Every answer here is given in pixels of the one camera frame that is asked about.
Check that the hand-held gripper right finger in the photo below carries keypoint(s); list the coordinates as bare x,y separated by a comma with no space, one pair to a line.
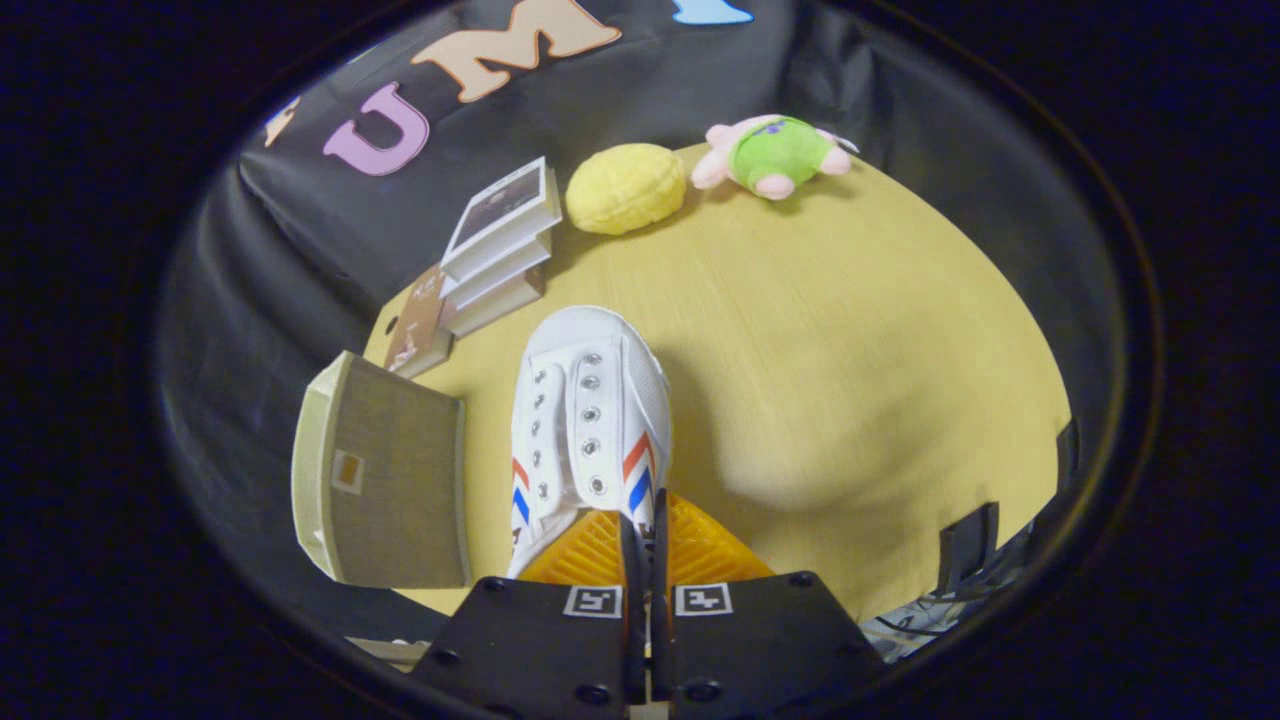
662,640

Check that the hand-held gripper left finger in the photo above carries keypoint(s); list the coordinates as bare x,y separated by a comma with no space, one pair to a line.
635,640

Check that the white striped canvas shoe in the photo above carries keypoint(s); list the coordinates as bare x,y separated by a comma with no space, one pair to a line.
595,400

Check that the beige storage box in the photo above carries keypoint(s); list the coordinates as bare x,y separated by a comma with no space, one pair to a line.
395,480

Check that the black table clamp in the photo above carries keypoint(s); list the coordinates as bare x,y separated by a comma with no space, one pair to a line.
968,545

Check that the pale brown cover book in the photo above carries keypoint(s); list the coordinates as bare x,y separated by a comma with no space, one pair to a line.
495,312

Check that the plain white book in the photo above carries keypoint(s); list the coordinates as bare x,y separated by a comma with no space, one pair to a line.
500,280

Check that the white book with portrait cover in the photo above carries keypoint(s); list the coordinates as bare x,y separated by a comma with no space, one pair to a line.
500,215

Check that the yellow plush toy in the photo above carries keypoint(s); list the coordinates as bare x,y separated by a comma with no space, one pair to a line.
625,190

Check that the pink and green plush toy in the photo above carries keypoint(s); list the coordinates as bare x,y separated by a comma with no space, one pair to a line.
775,150

